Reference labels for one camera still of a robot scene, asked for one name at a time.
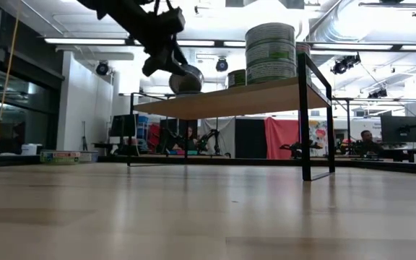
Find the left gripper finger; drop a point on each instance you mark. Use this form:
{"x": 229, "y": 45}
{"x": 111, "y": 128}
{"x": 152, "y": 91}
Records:
{"x": 168, "y": 68}
{"x": 180, "y": 61}

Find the silver can blue label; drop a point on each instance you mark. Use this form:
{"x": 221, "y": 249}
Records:
{"x": 188, "y": 85}

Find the gold can green label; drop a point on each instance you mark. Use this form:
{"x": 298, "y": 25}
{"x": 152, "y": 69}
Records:
{"x": 237, "y": 78}

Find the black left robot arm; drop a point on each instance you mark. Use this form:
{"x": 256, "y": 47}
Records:
{"x": 132, "y": 18}

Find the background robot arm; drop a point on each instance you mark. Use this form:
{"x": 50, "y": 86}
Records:
{"x": 211, "y": 139}
{"x": 296, "y": 146}

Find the blue bin stack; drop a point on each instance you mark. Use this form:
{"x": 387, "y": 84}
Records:
{"x": 143, "y": 126}

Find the round black ceiling lamp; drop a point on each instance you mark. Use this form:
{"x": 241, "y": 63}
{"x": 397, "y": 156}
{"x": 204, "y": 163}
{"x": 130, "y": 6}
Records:
{"x": 221, "y": 65}
{"x": 102, "y": 68}

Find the black background panel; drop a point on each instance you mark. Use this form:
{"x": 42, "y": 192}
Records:
{"x": 168, "y": 124}

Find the red background bin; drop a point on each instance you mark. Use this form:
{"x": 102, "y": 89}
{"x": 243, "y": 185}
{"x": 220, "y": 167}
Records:
{"x": 154, "y": 135}

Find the person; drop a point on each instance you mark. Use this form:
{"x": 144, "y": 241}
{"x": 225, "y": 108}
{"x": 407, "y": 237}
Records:
{"x": 190, "y": 139}
{"x": 368, "y": 142}

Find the black monitor on desk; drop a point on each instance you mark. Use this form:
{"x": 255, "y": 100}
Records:
{"x": 119, "y": 125}

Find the long ceiling light bar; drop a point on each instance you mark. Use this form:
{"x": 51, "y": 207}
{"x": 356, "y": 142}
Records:
{"x": 85, "y": 41}

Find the grey curtain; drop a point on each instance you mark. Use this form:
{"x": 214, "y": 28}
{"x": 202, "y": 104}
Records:
{"x": 226, "y": 126}

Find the black curtain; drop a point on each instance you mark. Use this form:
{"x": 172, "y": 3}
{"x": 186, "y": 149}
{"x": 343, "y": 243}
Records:
{"x": 250, "y": 139}

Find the red curtain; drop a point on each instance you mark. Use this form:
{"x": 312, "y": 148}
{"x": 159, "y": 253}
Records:
{"x": 282, "y": 139}

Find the colourful patterned banner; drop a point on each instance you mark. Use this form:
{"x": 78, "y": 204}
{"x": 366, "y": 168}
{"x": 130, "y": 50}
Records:
{"x": 318, "y": 131}

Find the white box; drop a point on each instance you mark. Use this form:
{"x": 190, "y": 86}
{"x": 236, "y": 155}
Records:
{"x": 31, "y": 149}

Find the black ceiling spotlight cluster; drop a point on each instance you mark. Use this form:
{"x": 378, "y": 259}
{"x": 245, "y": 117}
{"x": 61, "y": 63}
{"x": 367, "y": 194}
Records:
{"x": 377, "y": 93}
{"x": 345, "y": 64}

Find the black background monitor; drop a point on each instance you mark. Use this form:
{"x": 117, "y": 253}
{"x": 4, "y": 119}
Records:
{"x": 401, "y": 129}

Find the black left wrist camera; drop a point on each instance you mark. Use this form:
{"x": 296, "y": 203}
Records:
{"x": 173, "y": 21}

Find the wooden shelf black metal frame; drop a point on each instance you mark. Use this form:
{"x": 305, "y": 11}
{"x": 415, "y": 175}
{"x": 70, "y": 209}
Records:
{"x": 229, "y": 103}

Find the black aluminium rig frame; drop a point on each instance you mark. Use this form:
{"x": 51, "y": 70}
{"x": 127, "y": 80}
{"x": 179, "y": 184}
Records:
{"x": 251, "y": 161}

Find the black background gantry frame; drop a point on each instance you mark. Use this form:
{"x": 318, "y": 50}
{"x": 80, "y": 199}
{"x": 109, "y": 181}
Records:
{"x": 348, "y": 115}

